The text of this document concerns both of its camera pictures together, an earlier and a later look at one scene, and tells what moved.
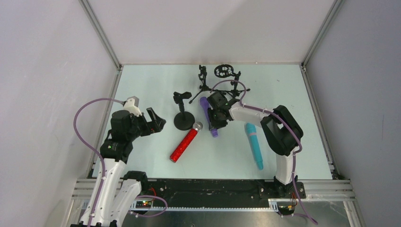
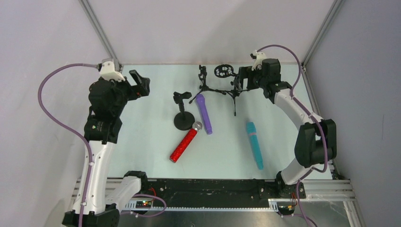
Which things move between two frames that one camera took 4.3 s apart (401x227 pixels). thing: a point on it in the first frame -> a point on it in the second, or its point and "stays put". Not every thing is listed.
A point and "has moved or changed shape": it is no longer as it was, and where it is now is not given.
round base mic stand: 183,120 stays put
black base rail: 221,191 stays put
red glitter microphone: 183,146 stays put
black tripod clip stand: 202,75 stays put
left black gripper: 150,125 -> 135,88
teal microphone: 251,130 stays put
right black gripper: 214,117 -> 242,75
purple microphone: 204,102 has moved or changed shape
